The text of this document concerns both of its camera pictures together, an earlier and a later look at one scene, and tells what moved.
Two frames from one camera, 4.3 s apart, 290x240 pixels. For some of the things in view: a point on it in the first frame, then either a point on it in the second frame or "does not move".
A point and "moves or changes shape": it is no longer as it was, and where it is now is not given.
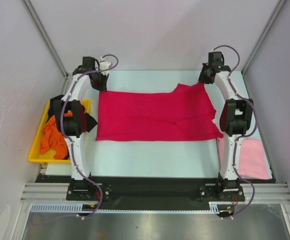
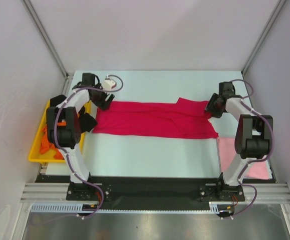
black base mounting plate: x=152 y=193 does not move
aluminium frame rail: x=57 y=193 does not move
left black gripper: x=103 y=87 -> x=103 y=104
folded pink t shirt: x=253 y=164 does not move
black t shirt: x=88 y=122 does not move
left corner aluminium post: x=44 y=33 does not move
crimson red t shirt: x=186 y=112 moves or changes shape
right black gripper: x=201 y=78 -> x=215 y=113
